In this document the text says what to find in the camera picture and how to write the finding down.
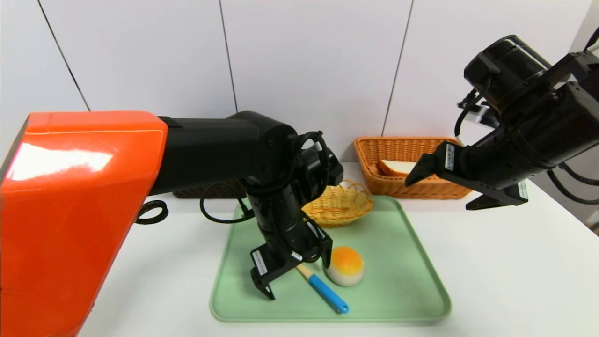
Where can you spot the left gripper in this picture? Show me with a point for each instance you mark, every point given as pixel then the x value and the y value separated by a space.
pixel 276 259

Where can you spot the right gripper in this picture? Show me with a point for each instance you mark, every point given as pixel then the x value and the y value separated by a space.
pixel 472 175

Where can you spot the toy bread slice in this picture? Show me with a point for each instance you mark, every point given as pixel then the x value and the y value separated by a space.
pixel 395 167

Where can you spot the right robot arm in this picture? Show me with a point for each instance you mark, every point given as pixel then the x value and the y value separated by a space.
pixel 538 107

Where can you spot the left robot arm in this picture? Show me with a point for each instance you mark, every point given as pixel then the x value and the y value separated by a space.
pixel 93 210

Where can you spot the small round yellow basket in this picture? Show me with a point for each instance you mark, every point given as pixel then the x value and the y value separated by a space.
pixel 341 206

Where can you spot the orange rectangular wicker basket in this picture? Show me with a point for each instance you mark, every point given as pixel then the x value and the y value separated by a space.
pixel 374 154

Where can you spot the dark brown wicker basket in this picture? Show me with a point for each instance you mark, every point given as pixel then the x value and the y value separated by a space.
pixel 210 191

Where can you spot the round orange-topped toy bun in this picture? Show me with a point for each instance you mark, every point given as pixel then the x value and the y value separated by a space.
pixel 346 269

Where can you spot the green plastic tray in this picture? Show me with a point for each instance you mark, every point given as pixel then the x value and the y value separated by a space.
pixel 398 281

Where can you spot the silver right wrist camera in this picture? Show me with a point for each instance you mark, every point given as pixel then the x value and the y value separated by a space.
pixel 482 114

